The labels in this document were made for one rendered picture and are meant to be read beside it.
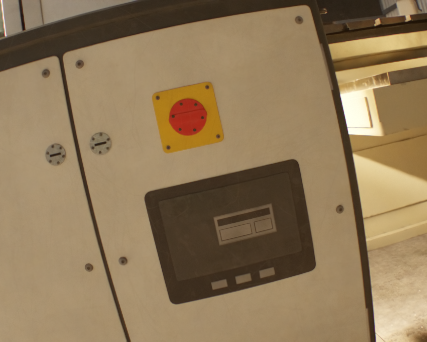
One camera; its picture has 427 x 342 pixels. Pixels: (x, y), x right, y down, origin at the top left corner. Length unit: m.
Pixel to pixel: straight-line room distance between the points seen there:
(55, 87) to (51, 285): 0.20
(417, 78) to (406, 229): 1.35
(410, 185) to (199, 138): 2.01
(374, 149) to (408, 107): 1.22
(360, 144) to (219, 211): 1.87
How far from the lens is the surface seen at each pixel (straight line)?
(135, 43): 0.54
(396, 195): 2.46
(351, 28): 2.24
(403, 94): 1.19
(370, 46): 2.22
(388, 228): 2.48
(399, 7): 8.10
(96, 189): 0.54
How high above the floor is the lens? 0.70
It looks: 4 degrees down
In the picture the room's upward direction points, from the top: 12 degrees counter-clockwise
